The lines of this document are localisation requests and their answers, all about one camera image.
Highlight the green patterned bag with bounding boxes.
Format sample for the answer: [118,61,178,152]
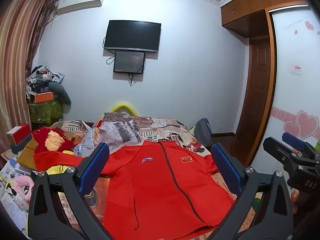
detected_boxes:
[28,100,63,124]

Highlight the orange box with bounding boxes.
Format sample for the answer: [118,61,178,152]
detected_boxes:
[34,92,54,104]

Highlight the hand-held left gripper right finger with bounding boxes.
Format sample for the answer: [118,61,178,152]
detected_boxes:
[207,142,294,240]

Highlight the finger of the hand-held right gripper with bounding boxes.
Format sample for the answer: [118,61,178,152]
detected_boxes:
[262,137,302,172]
[282,132,316,153]

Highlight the grey box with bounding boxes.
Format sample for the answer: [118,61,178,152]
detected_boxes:
[10,132,33,155]

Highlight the white air conditioner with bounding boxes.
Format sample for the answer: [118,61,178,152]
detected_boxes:
[56,0,107,15]

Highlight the person's right hand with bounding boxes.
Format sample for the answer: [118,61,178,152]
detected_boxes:
[290,189,300,215]

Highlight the yellow cloth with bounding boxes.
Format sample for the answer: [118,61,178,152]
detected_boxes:
[46,150,78,176]

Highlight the brown cardboard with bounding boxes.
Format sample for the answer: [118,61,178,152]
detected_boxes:
[16,139,38,173]

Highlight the red plush toy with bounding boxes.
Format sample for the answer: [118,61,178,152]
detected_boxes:
[32,127,76,155]

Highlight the red box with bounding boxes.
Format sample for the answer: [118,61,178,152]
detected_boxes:
[6,123,32,146]

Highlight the brown striped curtain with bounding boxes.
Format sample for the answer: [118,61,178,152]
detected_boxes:
[0,0,59,137]

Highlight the pile of clutter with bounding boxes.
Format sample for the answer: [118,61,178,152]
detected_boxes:
[25,65,65,97]

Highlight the yellow curved headboard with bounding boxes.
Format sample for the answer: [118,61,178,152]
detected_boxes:
[110,101,139,117]

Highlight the small black wall monitor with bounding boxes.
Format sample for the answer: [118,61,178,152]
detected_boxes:
[113,51,146,74]

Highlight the dark green cushion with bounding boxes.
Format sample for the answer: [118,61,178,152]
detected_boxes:
[49,82,72,113]

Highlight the wooden overhead cabinet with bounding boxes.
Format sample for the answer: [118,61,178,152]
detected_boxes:
[220,0,310,39]

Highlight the magazines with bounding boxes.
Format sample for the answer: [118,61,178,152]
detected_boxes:
[0,158,33,182]

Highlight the black wall television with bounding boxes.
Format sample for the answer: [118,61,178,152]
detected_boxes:
[103,19,162,53]

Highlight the newspaper print blanket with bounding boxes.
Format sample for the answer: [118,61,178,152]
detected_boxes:
[50,111,263,240]

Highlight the pink toy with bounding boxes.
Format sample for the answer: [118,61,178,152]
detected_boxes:
[14,176,34,188]

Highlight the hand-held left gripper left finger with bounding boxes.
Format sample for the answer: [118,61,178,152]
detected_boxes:
[27,142,118,240]

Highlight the blue grey backpack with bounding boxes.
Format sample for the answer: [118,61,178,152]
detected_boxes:
[194,118,213,151]

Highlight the red zip jacket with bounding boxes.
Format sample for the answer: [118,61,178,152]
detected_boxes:
[33,140,238,240]

